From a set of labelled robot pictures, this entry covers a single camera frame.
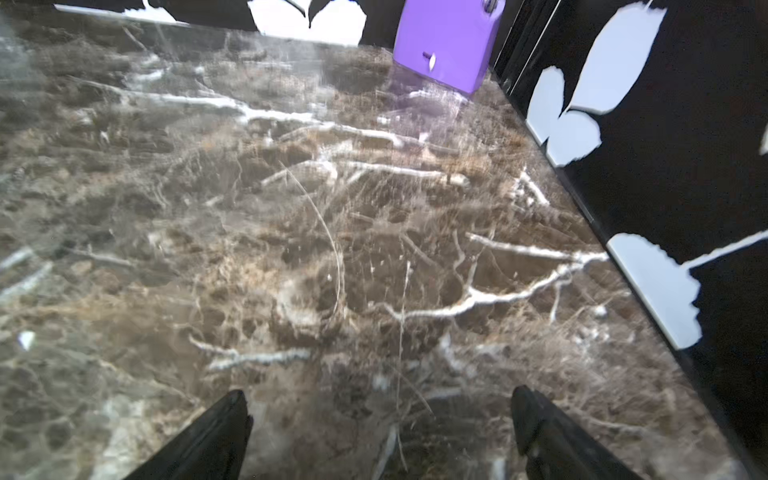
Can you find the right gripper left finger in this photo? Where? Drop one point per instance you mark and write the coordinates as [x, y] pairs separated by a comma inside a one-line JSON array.
[[213, 446]]

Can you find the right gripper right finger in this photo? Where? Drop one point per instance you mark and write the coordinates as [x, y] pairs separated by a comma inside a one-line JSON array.
[[555, 446]]

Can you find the purple plastic stand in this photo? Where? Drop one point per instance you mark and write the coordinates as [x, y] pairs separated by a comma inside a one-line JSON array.
[[448, 41]]

